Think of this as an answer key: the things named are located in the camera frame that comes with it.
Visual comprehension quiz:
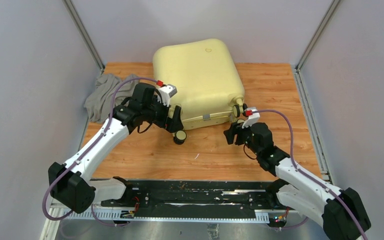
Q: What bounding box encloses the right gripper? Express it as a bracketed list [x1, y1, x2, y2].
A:
[224, 118, 262, 156]

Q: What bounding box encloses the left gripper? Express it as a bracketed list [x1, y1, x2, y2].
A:
[142, 94, 184, 133]

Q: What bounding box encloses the cream suitcase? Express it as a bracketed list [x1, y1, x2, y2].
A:
[152, 38, 247, 145]

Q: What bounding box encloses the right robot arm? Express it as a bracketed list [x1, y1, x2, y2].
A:
[223, 121, 372, 240]

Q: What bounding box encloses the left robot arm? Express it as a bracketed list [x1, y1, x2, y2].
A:
[48, 81, 183, 214]

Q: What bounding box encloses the grey crumpled cloth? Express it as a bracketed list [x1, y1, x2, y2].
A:
[83, 74, 139, 124]

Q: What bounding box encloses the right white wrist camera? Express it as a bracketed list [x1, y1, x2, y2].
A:
[241, 107, 260, 129]

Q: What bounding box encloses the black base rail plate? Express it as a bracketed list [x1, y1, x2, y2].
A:
[98, 179, 287, 220]

